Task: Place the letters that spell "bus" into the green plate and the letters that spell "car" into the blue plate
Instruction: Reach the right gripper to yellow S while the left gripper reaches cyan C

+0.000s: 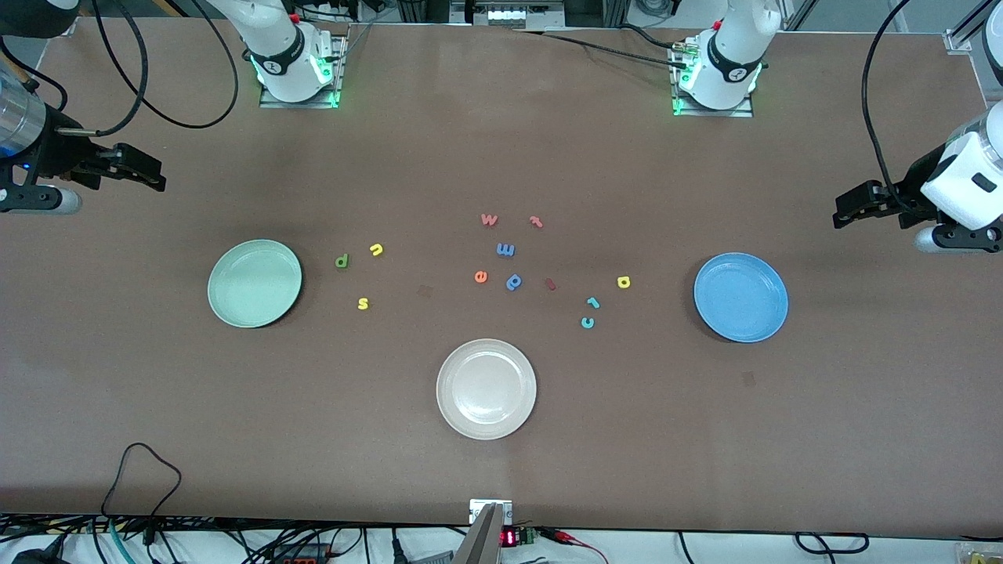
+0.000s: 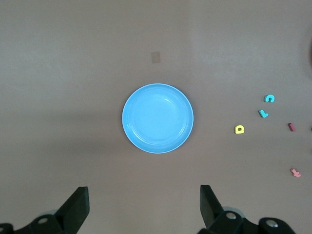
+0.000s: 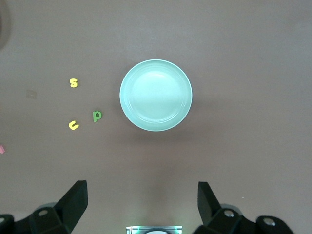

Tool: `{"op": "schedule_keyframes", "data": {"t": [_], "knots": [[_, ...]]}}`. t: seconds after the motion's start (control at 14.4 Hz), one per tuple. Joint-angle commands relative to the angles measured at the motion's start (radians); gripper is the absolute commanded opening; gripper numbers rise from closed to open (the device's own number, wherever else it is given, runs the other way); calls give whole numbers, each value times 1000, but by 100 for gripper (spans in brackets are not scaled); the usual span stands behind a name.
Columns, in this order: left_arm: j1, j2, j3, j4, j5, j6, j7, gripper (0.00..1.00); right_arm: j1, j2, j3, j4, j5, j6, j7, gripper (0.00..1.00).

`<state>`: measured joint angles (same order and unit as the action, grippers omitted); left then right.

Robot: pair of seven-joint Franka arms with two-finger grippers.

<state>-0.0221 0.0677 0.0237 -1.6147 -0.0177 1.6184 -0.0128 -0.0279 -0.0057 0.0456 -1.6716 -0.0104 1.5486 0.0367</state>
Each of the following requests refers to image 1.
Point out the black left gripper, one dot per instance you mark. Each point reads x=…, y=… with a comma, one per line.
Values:
x=918, y=178

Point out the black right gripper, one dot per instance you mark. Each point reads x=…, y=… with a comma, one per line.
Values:
x=56, y=149

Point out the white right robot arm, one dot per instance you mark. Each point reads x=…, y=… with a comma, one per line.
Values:
x=266, y=23

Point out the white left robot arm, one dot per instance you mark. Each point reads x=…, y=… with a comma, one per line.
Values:
x=736, y=39

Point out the blue plate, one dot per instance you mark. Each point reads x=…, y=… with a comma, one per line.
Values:
x=740, y=298

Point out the green plate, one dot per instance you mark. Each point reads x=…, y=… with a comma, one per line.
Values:
x=255, y=283

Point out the pink letter w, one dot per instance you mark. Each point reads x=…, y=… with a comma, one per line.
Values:
x=489, y=220

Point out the blue letter p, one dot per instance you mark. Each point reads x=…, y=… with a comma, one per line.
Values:
x=512, y=283

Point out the blue letter m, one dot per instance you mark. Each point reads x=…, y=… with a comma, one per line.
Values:
x=505, y=250

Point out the grey control device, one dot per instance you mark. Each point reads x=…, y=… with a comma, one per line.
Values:
x=505, y=14

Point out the beige plate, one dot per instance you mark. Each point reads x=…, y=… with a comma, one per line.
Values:
x=486, y=389

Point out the black power strip red switches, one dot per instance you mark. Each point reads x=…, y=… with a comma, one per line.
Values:
x=302, y=558

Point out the green terminal block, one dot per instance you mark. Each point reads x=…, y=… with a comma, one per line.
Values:
x=526, y=536

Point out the red digit display module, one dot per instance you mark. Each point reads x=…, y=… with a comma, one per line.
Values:
x=509, y=538

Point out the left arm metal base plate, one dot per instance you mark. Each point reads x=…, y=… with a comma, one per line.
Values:
x=744, y=112

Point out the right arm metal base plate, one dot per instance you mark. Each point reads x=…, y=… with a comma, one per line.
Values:
x=270, y=102

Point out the aluminium frame corner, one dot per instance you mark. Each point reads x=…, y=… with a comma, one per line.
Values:
x=957, y=41

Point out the white mount bracket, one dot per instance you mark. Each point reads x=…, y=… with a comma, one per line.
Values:
x=476, y=511

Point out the grey camera mount bar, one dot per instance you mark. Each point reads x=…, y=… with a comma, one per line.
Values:
x=486, y=540

